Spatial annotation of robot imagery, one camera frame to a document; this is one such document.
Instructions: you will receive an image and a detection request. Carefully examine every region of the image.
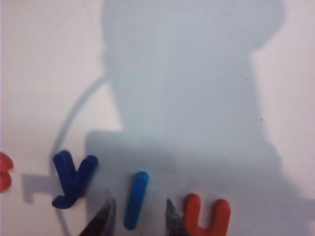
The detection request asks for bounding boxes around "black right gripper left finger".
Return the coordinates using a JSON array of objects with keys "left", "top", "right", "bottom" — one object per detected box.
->
[{"left": 78, "top": 189, "right": 117, "bottom": 236}]

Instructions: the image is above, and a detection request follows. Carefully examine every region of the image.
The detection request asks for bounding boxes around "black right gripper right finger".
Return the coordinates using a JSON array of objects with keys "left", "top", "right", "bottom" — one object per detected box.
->
[{"left": 166, "top": 198, "right": 195, "bottom": 236}]

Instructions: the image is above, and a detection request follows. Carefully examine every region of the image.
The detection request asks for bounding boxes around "light blue letter l magnet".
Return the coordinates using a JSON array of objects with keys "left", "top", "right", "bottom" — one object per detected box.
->
[{"left": 124, "top": 171, "right": 150, "bottom": 231}]

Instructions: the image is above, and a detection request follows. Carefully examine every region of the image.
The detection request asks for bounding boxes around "dark blue letter y magnet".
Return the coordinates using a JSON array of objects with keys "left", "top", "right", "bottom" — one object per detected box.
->
[{"left": 51, "top": 150, "right": 99, "bottom": 210}]

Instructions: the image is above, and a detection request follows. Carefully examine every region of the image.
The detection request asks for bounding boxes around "orange letter u magnet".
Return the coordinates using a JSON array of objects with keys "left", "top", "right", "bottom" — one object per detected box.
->
[{"left": 183, "top": 193, "right": 231, "bottom": 236}]

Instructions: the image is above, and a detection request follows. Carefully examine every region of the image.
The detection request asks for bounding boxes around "orange rounded letter magnet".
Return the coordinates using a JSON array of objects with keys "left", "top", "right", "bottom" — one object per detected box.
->
[{"left": 0, "top": 151, "right": 13, "bottom": 193}]

